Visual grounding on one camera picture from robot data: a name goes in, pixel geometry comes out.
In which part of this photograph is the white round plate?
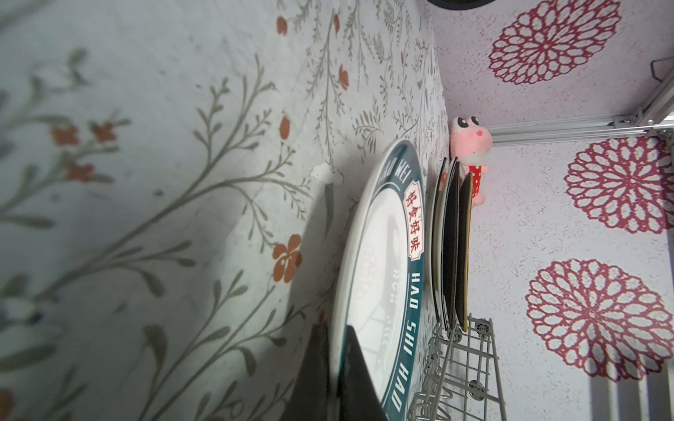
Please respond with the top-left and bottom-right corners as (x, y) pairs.
(328, 140), (426, 420)

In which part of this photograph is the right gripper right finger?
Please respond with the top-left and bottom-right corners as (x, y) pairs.
(337, 326), (387, 421)

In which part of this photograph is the pink pig plush toy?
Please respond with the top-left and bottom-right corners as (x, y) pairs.
(449, 117), (493, 205)

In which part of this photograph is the grey wire dish rack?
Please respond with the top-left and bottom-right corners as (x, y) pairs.
(407, 316), (507, 420)

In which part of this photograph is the black wire wall basket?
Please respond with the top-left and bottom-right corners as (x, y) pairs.
(649, 55), (674, 82)

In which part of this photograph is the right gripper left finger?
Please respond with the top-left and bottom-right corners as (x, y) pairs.
(280, 326), (329, 421)

